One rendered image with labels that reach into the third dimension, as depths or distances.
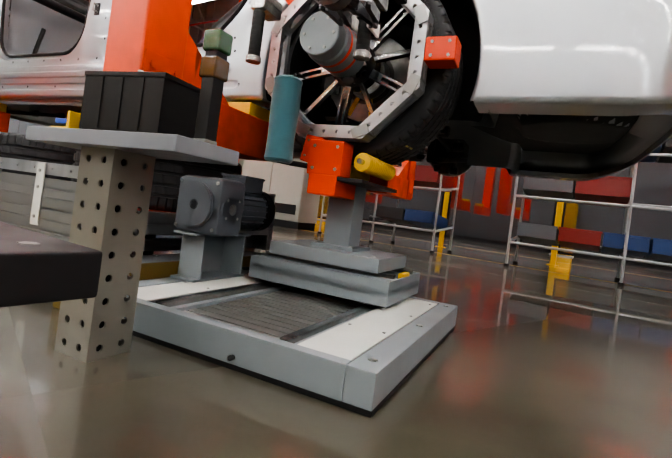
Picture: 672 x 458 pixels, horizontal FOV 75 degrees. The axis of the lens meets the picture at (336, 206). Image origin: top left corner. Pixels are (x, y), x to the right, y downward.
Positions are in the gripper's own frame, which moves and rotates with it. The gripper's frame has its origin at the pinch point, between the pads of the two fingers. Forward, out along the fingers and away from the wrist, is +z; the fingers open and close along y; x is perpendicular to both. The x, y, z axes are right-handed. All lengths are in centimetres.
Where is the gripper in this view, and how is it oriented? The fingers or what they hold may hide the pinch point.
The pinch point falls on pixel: (365, 27)
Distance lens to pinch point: 120.9
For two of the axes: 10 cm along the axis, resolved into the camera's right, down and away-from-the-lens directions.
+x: 1.3, -9.9, 0.1
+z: 4.3, 0.6, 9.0
